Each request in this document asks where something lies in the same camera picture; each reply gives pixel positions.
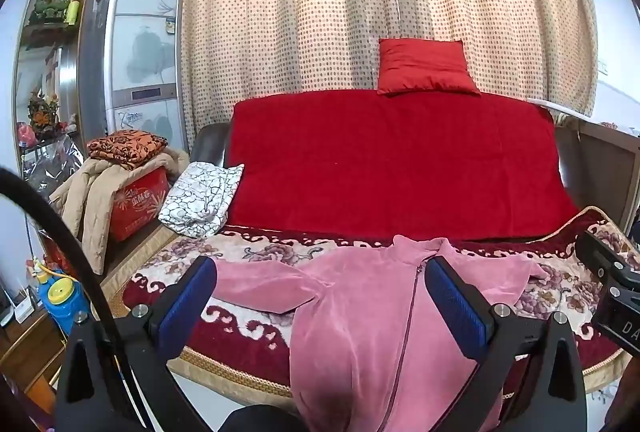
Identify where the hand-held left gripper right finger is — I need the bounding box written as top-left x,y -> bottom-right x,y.
424,254 -> 588,432

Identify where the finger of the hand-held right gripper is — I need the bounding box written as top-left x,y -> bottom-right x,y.
575,229 -> 640,295

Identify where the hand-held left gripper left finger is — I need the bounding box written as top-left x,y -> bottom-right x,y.
54,254 -> 218,432

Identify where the pink zip jacket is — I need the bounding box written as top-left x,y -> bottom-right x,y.
212,234 -> 548,432

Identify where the red floral blanket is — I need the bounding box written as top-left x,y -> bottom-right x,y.
122,207 -> 640,400

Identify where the woven straw mat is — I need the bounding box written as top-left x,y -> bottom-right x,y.
100,224 -> 180,319

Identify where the white black-patterned cloth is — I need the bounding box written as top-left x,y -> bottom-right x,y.
158,162 -> 245,239

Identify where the red cardboard box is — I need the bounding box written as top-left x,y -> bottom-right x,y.
107,169 -> 171,243

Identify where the blue yellow plastic container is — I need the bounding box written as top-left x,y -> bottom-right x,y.
36,262 -> 91,338

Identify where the beige quilted coat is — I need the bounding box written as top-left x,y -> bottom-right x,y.
49,147 -> 191,275

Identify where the white board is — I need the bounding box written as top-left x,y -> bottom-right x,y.
527,98 -> 591,119

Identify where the red sofa cover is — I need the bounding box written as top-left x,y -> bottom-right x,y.
226,89 -> 581,243

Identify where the low wooden furniture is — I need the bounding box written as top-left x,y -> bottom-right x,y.
0,307 -> 67,415

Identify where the orange patterned folded cloth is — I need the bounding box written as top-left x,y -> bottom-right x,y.
87,130 -> 169,171

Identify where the silver plastic wrap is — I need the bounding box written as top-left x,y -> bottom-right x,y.
24,134 -> 87,200

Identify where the orange flower ornament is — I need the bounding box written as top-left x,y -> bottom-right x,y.
27,89 -> 62,139

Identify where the red cushion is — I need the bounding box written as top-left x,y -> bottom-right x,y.
376,38 -> 482,96

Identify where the white standing air conditioner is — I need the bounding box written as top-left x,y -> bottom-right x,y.
77,0 -> 188,153

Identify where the cream dotted curtain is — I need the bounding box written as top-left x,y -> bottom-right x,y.
152,0 -> 601,143

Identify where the black cable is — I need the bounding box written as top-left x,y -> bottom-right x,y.
0,167 -> 151,432

